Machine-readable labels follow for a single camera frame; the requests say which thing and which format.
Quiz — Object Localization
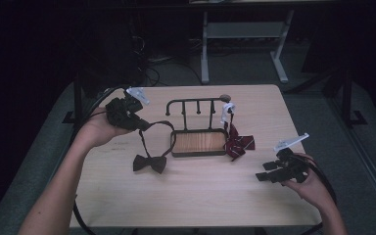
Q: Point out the metal floor rail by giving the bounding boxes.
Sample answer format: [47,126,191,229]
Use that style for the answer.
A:
[326,94,376,214]

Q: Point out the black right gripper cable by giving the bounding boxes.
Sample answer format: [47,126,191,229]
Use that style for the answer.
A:
[302,154,338,235]

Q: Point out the tangle of floor cables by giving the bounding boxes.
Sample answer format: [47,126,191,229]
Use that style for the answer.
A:
[133,32,204,88]

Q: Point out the black metal rack wooden base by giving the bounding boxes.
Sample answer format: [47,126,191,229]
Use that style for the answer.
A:
[164,94,233,159]

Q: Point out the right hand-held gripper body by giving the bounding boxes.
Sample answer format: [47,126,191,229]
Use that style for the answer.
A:
[272,132,310,184]

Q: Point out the grey metal desk frame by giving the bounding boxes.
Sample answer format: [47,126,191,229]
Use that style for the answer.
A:
[200,9,296,85]

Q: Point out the black metal stand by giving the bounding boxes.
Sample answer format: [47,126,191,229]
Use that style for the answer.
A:
[321,63,369,129]
[62,72,86,125]

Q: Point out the dark brown bow tie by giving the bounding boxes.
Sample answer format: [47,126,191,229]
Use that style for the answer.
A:
[132,119,176,175]

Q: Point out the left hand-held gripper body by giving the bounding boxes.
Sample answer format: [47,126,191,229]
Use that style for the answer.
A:
[105,86,152,131]

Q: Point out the person's right hand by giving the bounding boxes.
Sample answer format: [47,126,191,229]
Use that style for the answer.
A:
[281,154,336,212]

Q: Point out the red striped bow tie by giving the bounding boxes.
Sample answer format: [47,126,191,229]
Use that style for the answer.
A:
[220,101,257,163]

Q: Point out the person's left hand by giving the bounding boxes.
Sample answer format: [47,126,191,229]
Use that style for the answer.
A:
[77,108,135,148]

